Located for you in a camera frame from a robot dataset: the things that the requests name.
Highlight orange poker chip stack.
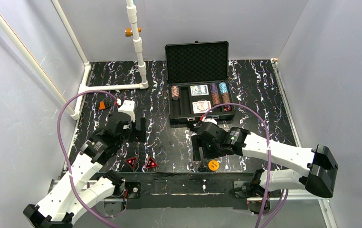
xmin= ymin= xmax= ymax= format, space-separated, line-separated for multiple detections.
xmin=171 ymin=85 xmax=180 ymax=101

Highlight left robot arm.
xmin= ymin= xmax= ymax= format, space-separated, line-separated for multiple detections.
xmin=23 ymin=100 xmax=146 ymax=228

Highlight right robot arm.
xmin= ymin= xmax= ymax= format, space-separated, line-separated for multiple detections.
xmin=190 ymin=119 xmax=338 ymax=199

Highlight black poker set case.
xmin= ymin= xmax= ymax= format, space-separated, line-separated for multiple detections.
xmin=164 ymin=41 xmax=236 ymax=126

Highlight yellow big blind button near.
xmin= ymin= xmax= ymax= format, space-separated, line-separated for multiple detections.
xmin=208 ymin=160 xmax=220 ymax=171

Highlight left red all-in triangle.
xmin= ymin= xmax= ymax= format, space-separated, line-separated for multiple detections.
xmin=125 ymin=156 xmax=139 ymax=171

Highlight red all-in triangle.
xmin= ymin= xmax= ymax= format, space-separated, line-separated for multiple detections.
xmin=145 ymin=157 xmax=158 ymax=169
xmin=125 ymin=156 xmax=139 ymax=171

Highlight right red all-in triangle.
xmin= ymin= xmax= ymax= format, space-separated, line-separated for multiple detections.
xmin=145 ymin=157 xmax=158 ymax=169

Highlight red playing card deck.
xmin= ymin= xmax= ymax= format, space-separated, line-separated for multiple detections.
xmin=192 ymin=100 xmax=211 ymax=114

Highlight red dice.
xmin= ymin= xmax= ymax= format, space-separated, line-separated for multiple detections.
xmin=223 ymin=105 xmax=232 ymax=112

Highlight brown chip stack in case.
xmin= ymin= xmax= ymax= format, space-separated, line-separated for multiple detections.
xmin=221 ymin=93 xmax=231 ymax=104

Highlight purple chip stack in case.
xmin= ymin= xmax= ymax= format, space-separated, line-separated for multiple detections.
xmin=210 ymin=83 xmax=220 ymax=106

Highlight blue playing card deck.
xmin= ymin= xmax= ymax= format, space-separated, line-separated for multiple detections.
xmin=190 ymin=85 xmax=209 ymax=96

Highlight blue chip stack in case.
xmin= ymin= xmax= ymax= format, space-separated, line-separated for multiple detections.
xmin=219 ymin=82 xmax=229 ymax=95

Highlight orange pipe fitting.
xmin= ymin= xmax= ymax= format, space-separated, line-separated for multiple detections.
xmin=124 ymin=27 xmax=142 ymax=37

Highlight white pvc pipe frame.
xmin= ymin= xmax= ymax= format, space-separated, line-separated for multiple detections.
xmin=0 ymin=0 xmax=149 ymax=103

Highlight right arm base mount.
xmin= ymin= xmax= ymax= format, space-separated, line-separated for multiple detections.
xmin=230 ymin=181 xmax=265 ymax=215

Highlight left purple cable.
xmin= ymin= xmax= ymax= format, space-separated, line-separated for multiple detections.
xmin=57 ymin=90 xmax=122 ymax=228

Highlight purple cable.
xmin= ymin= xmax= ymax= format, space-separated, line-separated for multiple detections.
xmin=57 ymin=90 xmax=122 ymax=228
xmin=200 ymin=103 xmax=290 ymax=228

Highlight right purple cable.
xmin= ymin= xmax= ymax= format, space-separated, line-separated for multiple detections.
xmin=200 ymin=103 xmax=290 ymax=228

